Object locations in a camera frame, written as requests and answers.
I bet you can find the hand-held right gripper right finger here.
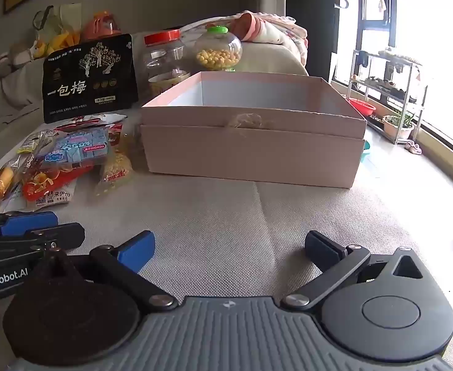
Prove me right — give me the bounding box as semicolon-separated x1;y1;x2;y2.
281;231;438;310

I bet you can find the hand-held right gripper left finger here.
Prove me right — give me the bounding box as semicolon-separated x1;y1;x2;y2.
45;231;179;311

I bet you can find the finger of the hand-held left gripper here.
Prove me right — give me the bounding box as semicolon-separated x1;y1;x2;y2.
0;223;86;258
0;211;59;237

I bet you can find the red chicken snack packet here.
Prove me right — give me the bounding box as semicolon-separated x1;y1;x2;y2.
22;162;96;207

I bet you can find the bread packet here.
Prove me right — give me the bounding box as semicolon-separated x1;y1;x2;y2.
0;156;32;211

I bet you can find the clear brown snack packet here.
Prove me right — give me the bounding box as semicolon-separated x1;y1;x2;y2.
16;129;57;155

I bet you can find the yellow noodle packet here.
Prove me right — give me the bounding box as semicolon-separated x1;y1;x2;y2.
95;151;134;198

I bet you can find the blue candy packet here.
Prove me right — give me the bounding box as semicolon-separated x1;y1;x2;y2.
41;128;111;168

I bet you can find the red and silver snack packet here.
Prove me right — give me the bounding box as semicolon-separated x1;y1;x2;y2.
54;113;129;134

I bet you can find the pink cardboard box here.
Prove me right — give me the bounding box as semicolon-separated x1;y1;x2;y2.
140;71;367;189

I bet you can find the green potted plant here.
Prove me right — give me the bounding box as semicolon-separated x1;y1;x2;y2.
383;110;416;140

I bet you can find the red plastic basin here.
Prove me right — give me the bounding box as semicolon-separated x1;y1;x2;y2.
348;98;377;117

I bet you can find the black snack bag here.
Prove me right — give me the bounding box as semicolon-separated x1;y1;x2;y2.
42;33;139;124

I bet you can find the grey plush toy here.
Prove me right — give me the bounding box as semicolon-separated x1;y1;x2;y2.
8;41;45;70

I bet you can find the metal shelf rack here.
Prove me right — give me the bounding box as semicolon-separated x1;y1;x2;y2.
346;48;430;145

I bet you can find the yellow plush toy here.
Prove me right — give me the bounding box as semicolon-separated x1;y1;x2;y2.
51;31;81;57

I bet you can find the clear jar with red lid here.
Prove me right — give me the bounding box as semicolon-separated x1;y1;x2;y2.
143;30;192;99

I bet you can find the cream blanket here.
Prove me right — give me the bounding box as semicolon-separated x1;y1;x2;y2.
226;41;309;78

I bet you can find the cream tote bag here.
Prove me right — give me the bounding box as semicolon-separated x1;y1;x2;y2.
33;3;82;47

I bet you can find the orange toy helmet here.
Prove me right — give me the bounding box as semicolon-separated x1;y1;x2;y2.
82;11;122;41

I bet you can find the round jar with green lid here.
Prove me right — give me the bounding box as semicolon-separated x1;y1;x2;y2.
193;26;243;73

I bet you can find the pink printed blanket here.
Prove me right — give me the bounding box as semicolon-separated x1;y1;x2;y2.
180;10;309;76

